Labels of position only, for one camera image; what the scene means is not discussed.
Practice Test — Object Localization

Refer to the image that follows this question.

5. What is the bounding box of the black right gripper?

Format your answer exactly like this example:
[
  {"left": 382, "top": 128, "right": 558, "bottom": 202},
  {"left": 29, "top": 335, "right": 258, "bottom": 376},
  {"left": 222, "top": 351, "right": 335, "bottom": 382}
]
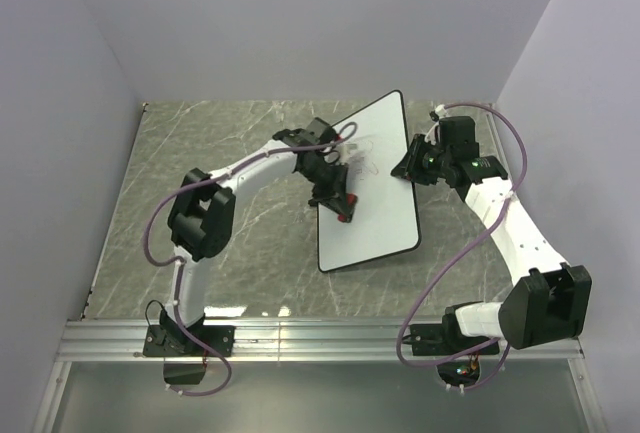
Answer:
[{"left": 388, "top": 135, "right": 450, "bottom": 187}]

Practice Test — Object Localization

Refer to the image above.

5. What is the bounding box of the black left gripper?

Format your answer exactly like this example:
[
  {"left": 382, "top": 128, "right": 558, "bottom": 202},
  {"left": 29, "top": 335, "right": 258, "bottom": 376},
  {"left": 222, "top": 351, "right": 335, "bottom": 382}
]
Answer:
[{"left": 301, "top": 160, "right": 350, "bottom": 219}]

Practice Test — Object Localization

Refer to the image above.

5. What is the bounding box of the red whiteboard eraser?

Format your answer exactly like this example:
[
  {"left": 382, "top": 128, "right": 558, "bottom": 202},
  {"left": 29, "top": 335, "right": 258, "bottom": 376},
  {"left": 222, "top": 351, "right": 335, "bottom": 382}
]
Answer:
[{"left": 338, "top": 193, "right": 358, "bottom": 223}]

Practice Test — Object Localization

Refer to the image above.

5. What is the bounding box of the white whiteboard black frame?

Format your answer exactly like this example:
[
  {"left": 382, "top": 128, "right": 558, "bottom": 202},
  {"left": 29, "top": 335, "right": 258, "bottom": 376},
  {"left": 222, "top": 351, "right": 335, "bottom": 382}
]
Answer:
[{"left": 317, "top": 90, "right": 421, "bottom": 273}]

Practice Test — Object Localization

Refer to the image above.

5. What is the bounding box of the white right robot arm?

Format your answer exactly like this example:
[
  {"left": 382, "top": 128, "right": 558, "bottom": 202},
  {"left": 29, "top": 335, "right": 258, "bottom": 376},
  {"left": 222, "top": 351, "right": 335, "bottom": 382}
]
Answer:
[{"left": 391, "top": 116, "right": 592, "bottom": 353}]

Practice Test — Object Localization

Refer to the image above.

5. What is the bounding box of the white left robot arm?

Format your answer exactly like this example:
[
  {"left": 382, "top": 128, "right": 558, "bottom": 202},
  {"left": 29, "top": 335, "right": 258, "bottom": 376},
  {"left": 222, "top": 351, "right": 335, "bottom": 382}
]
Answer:
[{"left": 166, "top": 118, "right": 357, "bottom": 355}]

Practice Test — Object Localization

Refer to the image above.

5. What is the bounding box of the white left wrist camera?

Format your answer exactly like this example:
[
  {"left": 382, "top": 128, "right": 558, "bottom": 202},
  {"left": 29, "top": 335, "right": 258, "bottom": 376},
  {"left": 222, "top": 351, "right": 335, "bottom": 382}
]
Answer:
[{"left": 333, "top": 141, "right": 359, "bottom": 163}]

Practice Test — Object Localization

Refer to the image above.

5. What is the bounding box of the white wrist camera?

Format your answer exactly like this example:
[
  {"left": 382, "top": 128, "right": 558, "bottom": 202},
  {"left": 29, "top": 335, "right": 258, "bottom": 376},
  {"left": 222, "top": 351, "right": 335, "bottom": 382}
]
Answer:
[
  {"left": 333, "top": 141, "right": 359, "bottom": 163},
  {"left": 426, "top": 104, "right": 448, "bottom": 140}
]

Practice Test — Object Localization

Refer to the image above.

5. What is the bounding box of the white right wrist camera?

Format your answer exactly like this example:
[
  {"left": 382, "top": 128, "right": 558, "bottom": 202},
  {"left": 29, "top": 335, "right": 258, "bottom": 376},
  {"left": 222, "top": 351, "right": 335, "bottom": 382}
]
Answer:
[{"left": 426, "top": 104, "right": 448, "bottom": 140}]

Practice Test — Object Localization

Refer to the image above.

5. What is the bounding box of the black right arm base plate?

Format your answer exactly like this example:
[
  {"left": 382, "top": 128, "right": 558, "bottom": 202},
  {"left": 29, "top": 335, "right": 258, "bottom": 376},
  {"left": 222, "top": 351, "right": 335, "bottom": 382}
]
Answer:
[{"left": 396, "top": 322, "right": 500, "bottom": 358}]

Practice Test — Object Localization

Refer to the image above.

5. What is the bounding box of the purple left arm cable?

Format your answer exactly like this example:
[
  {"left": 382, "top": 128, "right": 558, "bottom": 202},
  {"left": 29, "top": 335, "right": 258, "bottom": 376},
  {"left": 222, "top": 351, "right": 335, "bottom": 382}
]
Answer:
[{"left": 142, "top": 121, "right": 359, "bottom": 397}]

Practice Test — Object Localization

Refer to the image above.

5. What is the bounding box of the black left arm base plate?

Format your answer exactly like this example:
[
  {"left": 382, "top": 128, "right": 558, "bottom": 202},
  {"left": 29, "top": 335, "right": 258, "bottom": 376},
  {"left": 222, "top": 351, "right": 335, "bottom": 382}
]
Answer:
[{"left": 142, "top": 324, "right": 235, "bottom": 358}]

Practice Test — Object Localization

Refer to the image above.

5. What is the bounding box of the aluminium mounting rail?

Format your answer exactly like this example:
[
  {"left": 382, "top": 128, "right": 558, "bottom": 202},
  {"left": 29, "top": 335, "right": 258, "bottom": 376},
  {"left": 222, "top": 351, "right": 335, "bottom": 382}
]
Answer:
[{"left": 54, "top": 316, "right": 586, "bottom": 363}]

